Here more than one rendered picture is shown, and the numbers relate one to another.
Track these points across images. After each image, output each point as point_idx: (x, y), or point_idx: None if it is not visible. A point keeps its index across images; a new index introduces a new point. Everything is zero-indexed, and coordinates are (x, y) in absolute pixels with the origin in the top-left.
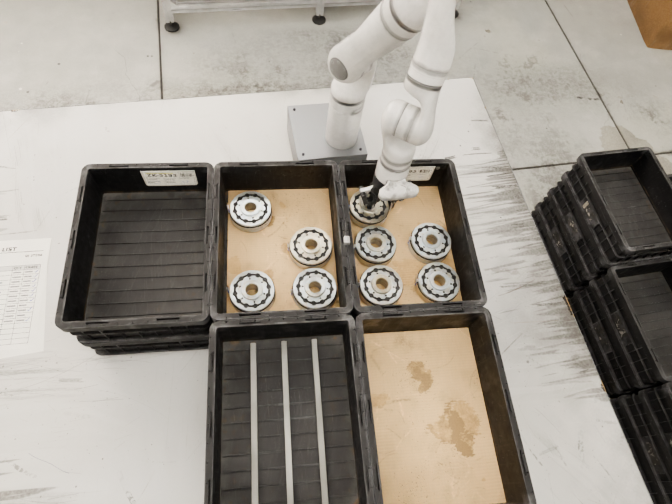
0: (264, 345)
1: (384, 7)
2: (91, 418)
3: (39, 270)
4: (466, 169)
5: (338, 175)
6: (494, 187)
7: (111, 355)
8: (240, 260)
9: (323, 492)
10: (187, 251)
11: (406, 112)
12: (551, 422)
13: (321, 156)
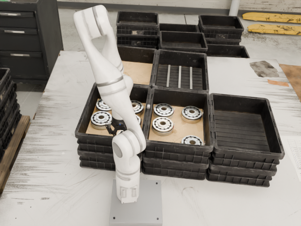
0: None
1: (124, 83)
2: None
3: (297, 166)
4: (38, 188)
5: (144, 133)
6: (27, 174)
7: None
8: (196, 129)
9: (169, 68)
10: (222, 136)
11: (122, 74)
12: (74, 87)
13: (144, 180)
